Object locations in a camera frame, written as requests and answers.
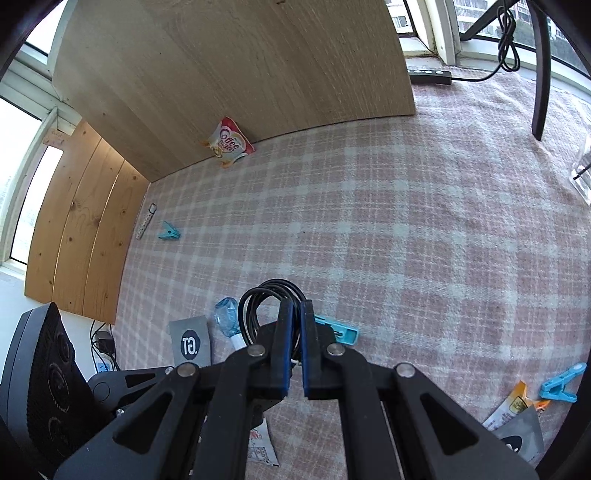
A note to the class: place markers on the pink plaid tablecloth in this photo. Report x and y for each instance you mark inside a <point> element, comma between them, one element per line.
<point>369,207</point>

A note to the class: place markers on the small teal clothes peg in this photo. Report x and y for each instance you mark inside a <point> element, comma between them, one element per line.
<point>169,232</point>

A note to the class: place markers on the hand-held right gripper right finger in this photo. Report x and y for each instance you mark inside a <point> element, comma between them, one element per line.
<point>306,341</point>

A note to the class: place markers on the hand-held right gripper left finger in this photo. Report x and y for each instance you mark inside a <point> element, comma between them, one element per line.
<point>287,337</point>

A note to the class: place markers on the red white snack packet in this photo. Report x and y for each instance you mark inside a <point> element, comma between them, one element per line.
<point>262,446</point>

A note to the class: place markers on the clear blue plastic bottle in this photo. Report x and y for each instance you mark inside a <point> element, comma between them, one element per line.
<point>226,319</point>

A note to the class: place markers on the grey sachet with dark circle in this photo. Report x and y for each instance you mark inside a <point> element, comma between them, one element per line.
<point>521,438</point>
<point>191,344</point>

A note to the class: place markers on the pine wood panel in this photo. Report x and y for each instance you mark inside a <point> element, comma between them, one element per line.
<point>78,230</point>

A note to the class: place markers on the orange yellow snack packet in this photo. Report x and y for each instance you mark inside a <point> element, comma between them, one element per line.
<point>510,408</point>

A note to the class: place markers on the blue clothes peg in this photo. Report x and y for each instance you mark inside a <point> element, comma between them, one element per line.
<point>561,383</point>

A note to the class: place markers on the black stand leg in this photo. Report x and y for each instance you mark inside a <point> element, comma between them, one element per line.
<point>540,69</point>

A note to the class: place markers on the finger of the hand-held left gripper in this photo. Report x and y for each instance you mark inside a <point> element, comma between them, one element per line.
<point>138,381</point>

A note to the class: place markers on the light wooden board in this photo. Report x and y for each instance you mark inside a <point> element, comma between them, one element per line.
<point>231,69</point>

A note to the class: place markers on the white window frame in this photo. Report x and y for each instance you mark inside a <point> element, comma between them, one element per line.
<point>443,27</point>

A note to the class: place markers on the black power adapter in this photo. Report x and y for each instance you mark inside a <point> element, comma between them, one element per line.
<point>104,344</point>

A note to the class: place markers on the black power strip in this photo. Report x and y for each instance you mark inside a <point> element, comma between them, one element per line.
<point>429,76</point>

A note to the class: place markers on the large teal plastic clip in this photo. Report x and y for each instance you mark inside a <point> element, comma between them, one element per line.
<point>344,333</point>

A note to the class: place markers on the red white creamer packet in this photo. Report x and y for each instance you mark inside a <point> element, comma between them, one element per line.
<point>229,142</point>

